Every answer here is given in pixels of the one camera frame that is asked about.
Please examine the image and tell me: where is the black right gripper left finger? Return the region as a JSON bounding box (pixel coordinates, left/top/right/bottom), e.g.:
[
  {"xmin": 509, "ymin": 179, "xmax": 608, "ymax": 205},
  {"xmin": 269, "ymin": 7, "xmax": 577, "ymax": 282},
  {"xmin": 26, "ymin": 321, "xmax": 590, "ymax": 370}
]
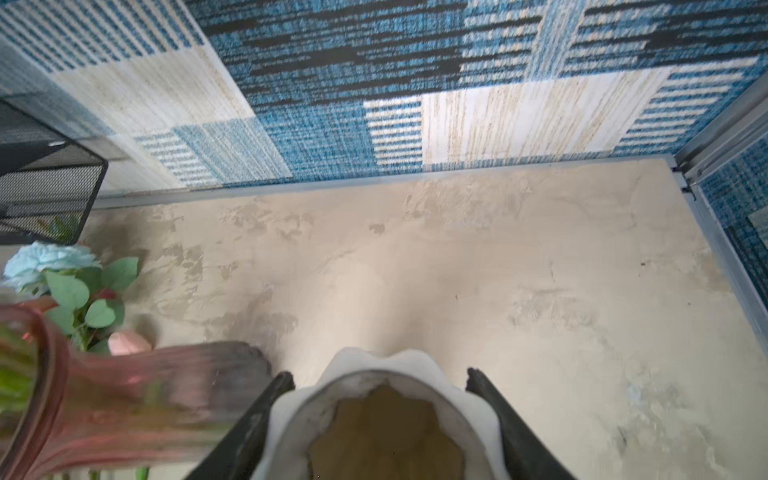
[{"xmin": 185, "ymin": 371, "xmax": 296, "ymax": 480}]

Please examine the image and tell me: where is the black wire shelf rack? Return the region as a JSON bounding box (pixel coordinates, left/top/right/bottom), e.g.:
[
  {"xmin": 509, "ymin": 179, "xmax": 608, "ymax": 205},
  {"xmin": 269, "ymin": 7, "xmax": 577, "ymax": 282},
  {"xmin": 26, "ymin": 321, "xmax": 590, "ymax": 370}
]
[{"xmin": 1, "ymin": 101, "xmax": 108, "ymax": 246}]

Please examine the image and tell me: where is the red glass vase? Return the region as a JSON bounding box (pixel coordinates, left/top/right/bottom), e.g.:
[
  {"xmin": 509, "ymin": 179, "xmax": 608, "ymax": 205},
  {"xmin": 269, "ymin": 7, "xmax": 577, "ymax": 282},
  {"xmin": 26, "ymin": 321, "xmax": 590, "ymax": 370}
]
[{"xmin": 1, "ymin": 305, "xmax": 272, "ymax": 479}]

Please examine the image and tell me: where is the pile of artificial flowers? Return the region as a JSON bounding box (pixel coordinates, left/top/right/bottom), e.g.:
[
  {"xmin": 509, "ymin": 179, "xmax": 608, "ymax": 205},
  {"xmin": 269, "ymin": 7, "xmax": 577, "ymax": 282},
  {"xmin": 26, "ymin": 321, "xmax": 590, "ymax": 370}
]
[{"xmin": 1, "ymin": 242, "xmax": 140, "ymax": 355}]

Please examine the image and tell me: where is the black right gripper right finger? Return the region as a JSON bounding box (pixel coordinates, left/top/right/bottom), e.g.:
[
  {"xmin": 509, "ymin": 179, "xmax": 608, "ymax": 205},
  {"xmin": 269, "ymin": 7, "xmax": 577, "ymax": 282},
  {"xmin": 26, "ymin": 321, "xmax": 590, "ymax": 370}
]
[{"xmin": 465, "ymin": 368, "xmax": 575, "ymax": 480}]

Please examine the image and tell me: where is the pink tulip with leaves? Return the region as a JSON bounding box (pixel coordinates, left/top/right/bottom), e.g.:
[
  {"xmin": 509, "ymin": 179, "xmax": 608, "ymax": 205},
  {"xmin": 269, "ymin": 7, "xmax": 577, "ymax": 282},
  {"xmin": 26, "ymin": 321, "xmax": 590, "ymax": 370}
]
[{"xmin": 106, "ymin": 329, "xmax": 154, "ymax": 480}]

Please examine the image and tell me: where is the white ribbed ceramic vase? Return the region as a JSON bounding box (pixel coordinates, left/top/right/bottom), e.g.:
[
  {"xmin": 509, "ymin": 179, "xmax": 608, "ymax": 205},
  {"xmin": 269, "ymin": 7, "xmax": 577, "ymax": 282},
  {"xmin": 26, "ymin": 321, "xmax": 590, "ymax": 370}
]
[{"xmin": 253, "ymin": 348, "xmax": 511, "ymax": 479}]

